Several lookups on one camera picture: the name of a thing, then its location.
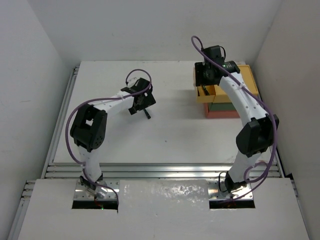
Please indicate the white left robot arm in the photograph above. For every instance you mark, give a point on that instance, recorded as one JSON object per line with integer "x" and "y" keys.
{"x": 86, "y": 127}

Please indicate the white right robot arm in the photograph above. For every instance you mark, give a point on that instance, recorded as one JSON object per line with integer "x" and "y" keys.
{"x": 258, "y": 126}

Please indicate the green drawer box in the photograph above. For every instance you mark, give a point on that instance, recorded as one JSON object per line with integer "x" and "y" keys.
{"x": 223, "y": 106}

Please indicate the yellow top drawer box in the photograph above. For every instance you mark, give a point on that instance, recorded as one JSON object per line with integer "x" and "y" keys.
{"x": 217, "y": 95}

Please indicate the red bottom drawer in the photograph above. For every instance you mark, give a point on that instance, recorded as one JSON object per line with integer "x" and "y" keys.
{"x": 219, "y": 114}

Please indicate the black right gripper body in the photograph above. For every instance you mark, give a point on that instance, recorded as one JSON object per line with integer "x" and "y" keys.
{"x": 202, "y": 76}

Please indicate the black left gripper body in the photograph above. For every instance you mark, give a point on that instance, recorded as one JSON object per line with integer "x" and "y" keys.
{"x": 142, "y": 107}

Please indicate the aluminium frame rail front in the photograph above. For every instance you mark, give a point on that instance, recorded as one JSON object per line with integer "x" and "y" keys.
{"x": 140, "y": 171}

